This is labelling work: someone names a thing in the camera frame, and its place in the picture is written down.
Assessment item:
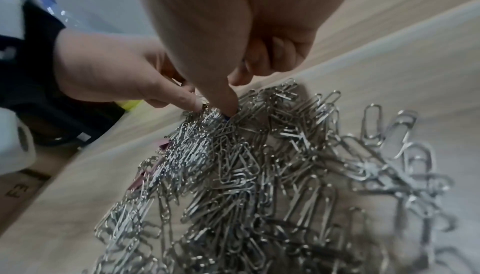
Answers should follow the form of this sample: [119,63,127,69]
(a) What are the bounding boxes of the person's right hand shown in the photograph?
[134,0,365,118]

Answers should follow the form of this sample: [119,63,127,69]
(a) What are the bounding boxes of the person's left hand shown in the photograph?
[53,26,206,111]

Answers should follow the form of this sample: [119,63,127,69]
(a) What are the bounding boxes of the pile of silver paper clips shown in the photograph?
[91,77,480,274]

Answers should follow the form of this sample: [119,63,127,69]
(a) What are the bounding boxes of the large printed cardboard box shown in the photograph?
[0,145,88,232]

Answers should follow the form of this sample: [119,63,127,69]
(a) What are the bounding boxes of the yellow drink bottle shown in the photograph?
[116,99,144,113]

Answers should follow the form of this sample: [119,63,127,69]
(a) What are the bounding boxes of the black kettle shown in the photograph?
[22,99,128,150]

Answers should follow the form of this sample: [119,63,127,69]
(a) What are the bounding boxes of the clear purple-capped water bottle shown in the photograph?
[36,0,88,29]

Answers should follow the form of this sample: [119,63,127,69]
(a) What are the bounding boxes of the black left wristband with markers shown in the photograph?
[0,0,69,111]

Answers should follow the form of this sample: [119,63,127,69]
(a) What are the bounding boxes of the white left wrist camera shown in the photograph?
[0,110,37,176]

